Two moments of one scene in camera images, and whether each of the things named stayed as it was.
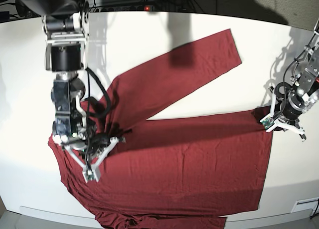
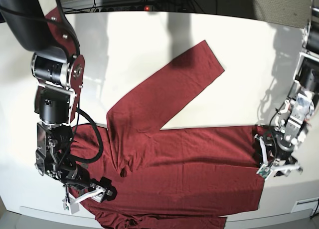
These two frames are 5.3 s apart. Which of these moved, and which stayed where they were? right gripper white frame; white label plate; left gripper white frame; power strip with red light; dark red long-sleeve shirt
Moved: left gripper white frame; dark red long-sleeve shirt; right gripper white frame
Stayed: white label plate; power strip with red light
